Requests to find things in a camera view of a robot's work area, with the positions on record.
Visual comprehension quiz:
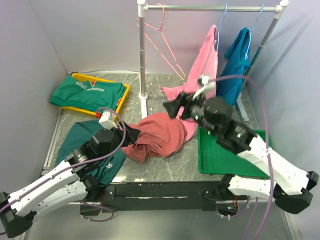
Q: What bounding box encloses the light blue hanger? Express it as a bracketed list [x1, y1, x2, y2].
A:
[215, 3, 228, 52]
[244, 4, 265, 60]

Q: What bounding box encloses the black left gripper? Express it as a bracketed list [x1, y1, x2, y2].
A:
[99, 120, 141, 162]

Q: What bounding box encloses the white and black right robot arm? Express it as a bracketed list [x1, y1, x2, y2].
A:
[162, 92, 320, 214]

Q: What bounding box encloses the light blue hanger right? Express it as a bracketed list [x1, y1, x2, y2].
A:
[244, 4, 265, 60]

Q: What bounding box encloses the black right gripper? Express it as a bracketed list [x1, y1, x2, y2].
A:
[162, 88, 217, 136]

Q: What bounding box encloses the green printed t shirt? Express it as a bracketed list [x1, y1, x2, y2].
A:
[50, 75, 126, 112]

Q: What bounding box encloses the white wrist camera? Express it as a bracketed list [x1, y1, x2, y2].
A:
[192, 74, 216, 100]
[95, 110, 117, 130]

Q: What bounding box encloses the dark teal t shirt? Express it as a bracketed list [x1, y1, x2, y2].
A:
[54, 120, 126, 187]

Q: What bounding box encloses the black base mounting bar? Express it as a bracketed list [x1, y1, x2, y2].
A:
[85, 181, 247, 212]

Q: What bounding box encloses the green plastic tray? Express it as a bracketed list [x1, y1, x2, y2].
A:
[197, 127, 269, 179]

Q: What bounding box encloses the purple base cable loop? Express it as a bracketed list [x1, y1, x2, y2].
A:
[77, 199, 115, 223]

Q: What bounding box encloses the salmon red t shirt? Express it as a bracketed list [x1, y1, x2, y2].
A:
[121, 112, 187, 163]

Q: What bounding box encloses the yellow plastic tray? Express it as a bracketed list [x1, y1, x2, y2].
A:
[58, 72, 130, 116]

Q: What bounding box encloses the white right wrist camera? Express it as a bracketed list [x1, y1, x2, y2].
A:
[192, 74, 216, 100]

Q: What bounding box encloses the light blue hanger left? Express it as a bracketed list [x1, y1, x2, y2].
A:
[215, 3, 228, 52]

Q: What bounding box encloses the pink wire hanger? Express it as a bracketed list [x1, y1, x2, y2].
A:
[136, 1, 186, 81]

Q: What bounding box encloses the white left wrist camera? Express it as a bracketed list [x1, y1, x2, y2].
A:
[95, 110, 117, 130]

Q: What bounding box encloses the silver clothes rack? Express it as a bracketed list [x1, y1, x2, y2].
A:
[136, 0, 289, 118]

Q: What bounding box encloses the blue t shirt on hanger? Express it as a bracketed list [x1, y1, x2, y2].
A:
[216, 27, 251, 106]

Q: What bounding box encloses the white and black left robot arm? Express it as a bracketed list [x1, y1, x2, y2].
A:
[0, 122, 141, 238]

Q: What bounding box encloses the pink t shirt on hanger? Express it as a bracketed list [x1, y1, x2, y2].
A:
[161, 25, 218, 143]

